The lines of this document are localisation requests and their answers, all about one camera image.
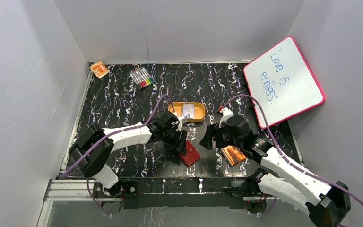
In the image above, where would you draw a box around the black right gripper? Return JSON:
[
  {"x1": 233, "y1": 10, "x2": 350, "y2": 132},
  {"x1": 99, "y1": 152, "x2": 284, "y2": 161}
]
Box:
[{"x1": 199, "y1": 123, "x2": 242, "y2": 150}]

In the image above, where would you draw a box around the red leather card holder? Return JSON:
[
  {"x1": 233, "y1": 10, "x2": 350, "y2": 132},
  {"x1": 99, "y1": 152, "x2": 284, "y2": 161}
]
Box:
[{"x1": 179, "y1": 140, "x2": 200, "y2": 167}]

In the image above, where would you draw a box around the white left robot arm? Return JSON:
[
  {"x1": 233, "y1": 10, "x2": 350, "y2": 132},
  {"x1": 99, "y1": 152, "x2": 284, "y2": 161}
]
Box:
[{"x1": 69, "y1": 111, "x2": 187, "y2": 197}]

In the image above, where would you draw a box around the silver credit card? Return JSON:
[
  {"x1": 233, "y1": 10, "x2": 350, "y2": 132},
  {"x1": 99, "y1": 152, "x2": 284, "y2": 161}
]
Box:
[{"x1": 182, "y1": 103, "x2": 195, "y2": 119}]

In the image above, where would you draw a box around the small orange card box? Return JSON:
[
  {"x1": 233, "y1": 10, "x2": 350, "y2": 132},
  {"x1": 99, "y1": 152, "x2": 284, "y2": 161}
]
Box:
[{"x1": 90, "y1": 61, "x2": 109, "y2": 78}]

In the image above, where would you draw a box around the orange book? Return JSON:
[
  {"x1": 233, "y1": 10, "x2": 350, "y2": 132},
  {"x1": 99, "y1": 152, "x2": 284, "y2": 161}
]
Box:
[{"x1": 221, "y1": 146, "x2": 246, "y2": 166}]

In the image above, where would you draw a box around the orange oval tray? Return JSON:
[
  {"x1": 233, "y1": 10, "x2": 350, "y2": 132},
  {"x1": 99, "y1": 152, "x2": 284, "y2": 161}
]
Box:
[{"x1": 168, "y1": 102, "x2": 206, "y2": 123}]

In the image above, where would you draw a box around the pack of coloured markers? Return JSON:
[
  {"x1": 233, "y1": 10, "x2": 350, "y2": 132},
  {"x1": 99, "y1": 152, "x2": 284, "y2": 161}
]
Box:
[{"x1": 130, "y1": 67, "x2": 155, "y2": 90}]

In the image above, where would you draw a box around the pink framed whiteboard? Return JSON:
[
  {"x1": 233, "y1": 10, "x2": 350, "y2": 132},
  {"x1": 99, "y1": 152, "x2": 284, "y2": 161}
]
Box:
[{"x1": 243, "y1": 36, "x2": 325, "y2": 129}]

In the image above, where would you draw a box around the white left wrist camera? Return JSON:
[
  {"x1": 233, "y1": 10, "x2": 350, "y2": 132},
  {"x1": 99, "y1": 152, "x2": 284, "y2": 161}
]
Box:
[{"x1": 175, "y1": 116, "x2": 187, "y2": 131}]

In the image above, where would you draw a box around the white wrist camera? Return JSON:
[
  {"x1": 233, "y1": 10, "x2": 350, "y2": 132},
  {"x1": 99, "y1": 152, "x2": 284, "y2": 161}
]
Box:
[
  {"x1": 218, "y1": 107, "x2": 233, "y2": 124},
  {"x1": 175, "y1": 116, "x2": 187, "y2": 131}
]

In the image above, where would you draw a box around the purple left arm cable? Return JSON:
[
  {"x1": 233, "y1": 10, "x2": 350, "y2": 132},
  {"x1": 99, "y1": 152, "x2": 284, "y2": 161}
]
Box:
[{"x1": 59, "y1": 94, "x2": 177, "y2": 217}]

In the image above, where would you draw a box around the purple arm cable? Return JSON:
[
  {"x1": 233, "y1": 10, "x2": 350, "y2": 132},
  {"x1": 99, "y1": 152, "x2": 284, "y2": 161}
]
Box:
[
  {"x1": 219, "y1": 94, "x2": 363, "y2": 227},
  {"x1": 59, "y1": 94, "x2": 177, "y2": 217}
]

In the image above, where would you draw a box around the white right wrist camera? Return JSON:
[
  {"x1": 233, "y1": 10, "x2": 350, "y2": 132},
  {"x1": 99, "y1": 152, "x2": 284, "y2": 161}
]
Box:
[{"x1": 218, "y1": 107, "x2": 233, "y2": 124}]

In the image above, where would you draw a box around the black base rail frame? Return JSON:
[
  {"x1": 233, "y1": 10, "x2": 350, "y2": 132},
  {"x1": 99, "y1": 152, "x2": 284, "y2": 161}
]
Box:
[{"x1": 43, "y1": 177, "x2": 295, "y2": 217}]

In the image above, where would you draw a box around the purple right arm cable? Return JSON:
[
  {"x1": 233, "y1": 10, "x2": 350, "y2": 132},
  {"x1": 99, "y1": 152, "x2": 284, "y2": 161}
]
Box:
[{"x1": 219, "y1": 94, "x2": 363, "y2": 227}]

